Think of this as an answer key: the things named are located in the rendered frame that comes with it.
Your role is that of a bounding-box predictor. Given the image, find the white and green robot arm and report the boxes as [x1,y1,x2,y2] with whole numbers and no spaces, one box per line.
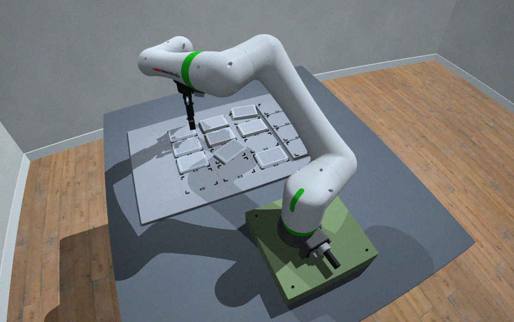
[138,34,357,269]

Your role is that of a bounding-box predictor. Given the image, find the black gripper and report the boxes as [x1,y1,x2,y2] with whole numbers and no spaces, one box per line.
[177,84,196,130]

